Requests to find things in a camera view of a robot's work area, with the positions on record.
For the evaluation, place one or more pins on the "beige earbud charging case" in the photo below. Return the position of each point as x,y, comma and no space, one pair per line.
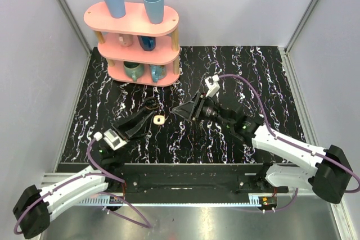
159,120

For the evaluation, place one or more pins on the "controller board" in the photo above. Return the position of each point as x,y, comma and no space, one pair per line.
115,200
267,201

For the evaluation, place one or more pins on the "pink mug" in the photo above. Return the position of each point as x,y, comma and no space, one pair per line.
125,40

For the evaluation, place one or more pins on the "blue butterfly mug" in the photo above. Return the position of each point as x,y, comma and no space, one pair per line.
158,72

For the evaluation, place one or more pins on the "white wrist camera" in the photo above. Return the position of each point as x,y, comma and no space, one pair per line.
113,140
212,84

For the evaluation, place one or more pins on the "right controller board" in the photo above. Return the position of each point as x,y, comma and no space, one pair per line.
267,201

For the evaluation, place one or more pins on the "black earbud charging case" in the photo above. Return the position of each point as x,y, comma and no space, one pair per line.
151,103

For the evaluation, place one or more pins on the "green ceramic mug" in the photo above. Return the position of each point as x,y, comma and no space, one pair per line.
134,70

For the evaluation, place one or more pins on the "pink three-tier wooden shelf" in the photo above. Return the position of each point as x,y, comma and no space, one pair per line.
136,22

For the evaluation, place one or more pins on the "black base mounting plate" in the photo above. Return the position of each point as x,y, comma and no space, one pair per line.
191,183

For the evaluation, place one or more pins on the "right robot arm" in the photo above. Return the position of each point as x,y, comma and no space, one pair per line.
324,171

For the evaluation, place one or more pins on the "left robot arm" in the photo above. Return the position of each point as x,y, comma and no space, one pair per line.
36,208

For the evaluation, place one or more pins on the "dark blue mug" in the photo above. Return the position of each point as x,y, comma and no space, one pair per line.
147,43

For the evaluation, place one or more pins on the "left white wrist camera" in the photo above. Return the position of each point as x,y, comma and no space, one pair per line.
113,140

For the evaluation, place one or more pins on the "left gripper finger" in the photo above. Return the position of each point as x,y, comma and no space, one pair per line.
121,123
137,128

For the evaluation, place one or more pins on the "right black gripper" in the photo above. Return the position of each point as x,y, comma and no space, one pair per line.
186,109

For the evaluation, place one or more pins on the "left controller board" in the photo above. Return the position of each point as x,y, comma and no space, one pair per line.
115,200

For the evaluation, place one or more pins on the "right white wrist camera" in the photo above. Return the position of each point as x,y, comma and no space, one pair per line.
212,84

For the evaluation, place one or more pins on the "short light blue cup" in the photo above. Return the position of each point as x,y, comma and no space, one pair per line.
154,10

